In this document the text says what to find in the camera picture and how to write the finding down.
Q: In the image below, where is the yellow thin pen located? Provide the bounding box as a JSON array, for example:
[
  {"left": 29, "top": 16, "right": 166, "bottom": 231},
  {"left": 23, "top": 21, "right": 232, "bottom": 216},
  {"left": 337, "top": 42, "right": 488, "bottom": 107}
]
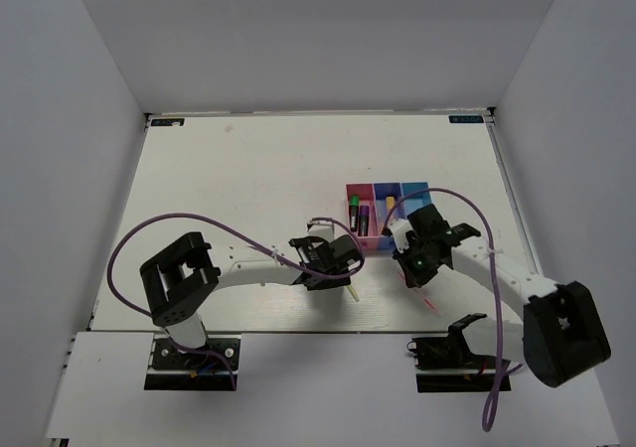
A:
[{"left": 347, "top": 285, "right": 360, "bottom": 302}]

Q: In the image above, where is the purple cap black marker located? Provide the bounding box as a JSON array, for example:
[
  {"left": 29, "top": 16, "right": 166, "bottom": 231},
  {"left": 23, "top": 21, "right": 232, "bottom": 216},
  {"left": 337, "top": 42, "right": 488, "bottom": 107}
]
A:
[{"left": 358, "top": 205, "right": 370, "bottom": 237}]

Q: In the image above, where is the green cap black marker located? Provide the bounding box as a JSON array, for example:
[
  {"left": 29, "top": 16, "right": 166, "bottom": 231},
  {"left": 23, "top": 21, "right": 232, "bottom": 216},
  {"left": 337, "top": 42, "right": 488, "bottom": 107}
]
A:
[{"left": 348, "top": 195, "right": 360, "bottom": 232}]

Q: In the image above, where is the orange cap clear highlighter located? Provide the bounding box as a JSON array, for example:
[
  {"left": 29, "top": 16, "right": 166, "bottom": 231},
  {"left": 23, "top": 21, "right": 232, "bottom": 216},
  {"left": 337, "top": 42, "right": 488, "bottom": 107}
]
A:
[{"left": 385, "top": 196, "right": 396, "bottom": 221}]

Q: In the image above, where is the pink thin pen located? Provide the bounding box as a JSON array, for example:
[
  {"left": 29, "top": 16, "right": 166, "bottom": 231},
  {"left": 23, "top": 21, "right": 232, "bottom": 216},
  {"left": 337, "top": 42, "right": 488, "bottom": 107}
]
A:
[{"left": 410, "top": 287, "right": 439, "bottom": 316}]

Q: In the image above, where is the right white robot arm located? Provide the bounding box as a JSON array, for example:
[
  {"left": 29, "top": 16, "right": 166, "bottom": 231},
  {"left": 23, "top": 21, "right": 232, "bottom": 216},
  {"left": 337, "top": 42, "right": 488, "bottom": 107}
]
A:
[{"left": 383, "top": 205, "right": 611, "bottom": 387}]

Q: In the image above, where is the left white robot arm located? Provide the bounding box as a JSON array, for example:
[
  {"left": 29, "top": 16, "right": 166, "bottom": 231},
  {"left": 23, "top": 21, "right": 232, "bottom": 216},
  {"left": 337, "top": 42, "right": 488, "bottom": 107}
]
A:
[{"left": 140, "top": 232, "right": 363, "bottom": 367}]

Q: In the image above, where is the light blue container bin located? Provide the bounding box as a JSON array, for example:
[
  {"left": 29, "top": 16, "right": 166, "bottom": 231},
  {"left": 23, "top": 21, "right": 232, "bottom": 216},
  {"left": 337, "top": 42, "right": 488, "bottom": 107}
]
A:
[{"left": 401, "top": 182, "right": 432, "bottom": 216}]

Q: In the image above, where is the pink container bin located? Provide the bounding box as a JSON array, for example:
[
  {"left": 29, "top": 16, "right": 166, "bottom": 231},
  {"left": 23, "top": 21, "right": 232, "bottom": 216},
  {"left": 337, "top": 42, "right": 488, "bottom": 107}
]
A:
[{"left": 346, "top": 183, "right": 380, "bottom": 254}]

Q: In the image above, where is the right corner label sticker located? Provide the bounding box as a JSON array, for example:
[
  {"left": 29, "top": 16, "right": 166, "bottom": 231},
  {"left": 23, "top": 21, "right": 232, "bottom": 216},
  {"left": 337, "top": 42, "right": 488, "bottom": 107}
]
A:
[{"left": 448, "top": 114, "right": 484, "bottom": 124}]

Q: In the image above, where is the corner label sticker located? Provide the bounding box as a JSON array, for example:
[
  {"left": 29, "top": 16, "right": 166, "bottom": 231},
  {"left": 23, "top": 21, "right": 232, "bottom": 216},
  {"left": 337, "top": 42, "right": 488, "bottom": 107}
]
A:
[
  {"left": 150, "top": 118, "right": 185, "bottom": 127},
  {"left": 448, "top": 114, "right": 484, "bottom": 124}
]

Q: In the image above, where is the left corner label sticker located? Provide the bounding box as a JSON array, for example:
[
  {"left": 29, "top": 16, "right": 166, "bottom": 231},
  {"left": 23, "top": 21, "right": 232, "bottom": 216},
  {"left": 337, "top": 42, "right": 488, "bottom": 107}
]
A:
[{"left": 150, "top": 118, "right": 185, "bottom": 127}]

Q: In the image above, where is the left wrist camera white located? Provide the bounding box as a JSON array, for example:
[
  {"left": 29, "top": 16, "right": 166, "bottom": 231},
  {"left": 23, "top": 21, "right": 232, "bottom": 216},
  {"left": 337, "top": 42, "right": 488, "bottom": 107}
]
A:
[{"left": 307, "top": 219, "right": 335, "bottom": 242}]

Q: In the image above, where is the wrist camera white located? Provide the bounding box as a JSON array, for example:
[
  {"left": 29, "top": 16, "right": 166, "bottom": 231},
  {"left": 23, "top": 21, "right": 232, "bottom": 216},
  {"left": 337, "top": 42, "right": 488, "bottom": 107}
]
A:
[
  {"left": 387, "top": 219, "right": 417, "bottom": 259},
  {"left": 307, "top": 219, "right": 335, "bottom": 242}
]

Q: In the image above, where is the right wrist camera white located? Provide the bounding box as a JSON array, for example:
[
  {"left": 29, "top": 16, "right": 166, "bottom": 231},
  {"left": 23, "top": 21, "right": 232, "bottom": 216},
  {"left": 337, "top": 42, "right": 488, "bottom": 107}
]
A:
[{"left": 387, "top": 219, "right": 417, "bottom": 259}]

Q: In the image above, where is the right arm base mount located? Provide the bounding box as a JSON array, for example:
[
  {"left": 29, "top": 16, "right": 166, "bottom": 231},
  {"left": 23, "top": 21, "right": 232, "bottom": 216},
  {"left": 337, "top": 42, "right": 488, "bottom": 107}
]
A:
[{"left": 406, "top": 313, "right": 497, "bottom": 393}]

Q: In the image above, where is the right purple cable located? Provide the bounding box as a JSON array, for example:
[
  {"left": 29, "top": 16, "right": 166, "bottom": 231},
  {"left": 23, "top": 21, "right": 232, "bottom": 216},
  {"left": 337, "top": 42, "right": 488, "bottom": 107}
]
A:
[{"left": 381, "top": 188, "right": 524, "bottom": 433}]

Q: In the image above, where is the purple cable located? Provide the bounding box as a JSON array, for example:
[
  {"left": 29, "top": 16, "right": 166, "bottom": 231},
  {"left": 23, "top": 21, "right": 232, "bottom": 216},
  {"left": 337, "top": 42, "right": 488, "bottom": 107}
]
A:
[
  {"left": 106, "top": 212, "right": 367, "bottom": 391},
  {"left": 381, "top": 188, "right": 524, "bottom": 433}
]

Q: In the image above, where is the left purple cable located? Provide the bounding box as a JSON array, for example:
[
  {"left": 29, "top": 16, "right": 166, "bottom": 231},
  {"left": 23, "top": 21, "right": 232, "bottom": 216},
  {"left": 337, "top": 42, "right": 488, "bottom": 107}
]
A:
[{"left": 106, "top": 212, "right": 367, "bottom": 391}]

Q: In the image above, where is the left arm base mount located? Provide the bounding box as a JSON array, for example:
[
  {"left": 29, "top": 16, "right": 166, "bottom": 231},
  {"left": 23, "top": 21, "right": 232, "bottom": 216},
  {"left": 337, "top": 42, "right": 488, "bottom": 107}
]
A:
[{"left": 144, "top": 336, "right": 241, "bottom": 392}]

